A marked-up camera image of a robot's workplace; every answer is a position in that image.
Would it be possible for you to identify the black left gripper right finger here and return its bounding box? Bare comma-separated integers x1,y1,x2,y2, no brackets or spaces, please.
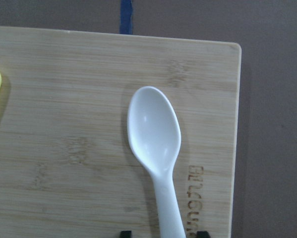
196,231,210,238

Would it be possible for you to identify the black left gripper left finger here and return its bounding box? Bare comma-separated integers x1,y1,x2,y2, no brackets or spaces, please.
120,230,132,238

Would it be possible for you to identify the white plastic spoon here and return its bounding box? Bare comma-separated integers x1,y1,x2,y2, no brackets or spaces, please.
127,86,185,238

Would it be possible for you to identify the bamboo cutting board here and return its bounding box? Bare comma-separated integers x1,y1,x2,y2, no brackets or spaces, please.
0,27,242,238

